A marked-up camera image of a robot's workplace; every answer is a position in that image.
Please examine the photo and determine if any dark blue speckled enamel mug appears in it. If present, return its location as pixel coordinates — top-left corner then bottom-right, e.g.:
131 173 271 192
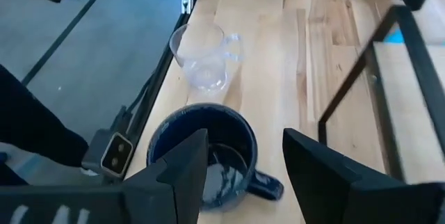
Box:
146 102 285 214

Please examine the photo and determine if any black metal wooden shelf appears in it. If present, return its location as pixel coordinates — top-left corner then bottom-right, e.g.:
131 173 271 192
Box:
318 0 445 183

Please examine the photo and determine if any clear glass mug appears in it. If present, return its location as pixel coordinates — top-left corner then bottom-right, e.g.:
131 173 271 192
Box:
169 22 243 93

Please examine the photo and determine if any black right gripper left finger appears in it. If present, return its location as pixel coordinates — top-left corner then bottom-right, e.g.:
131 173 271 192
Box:
121 128 210 224

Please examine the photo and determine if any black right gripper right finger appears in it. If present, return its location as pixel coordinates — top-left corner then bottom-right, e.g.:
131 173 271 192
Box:
282 128 406 224

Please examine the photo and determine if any black camera cable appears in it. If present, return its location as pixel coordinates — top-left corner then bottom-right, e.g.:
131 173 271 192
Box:
127 72 156 120

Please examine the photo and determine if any person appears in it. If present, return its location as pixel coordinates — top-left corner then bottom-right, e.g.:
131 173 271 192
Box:
0 63 90 186

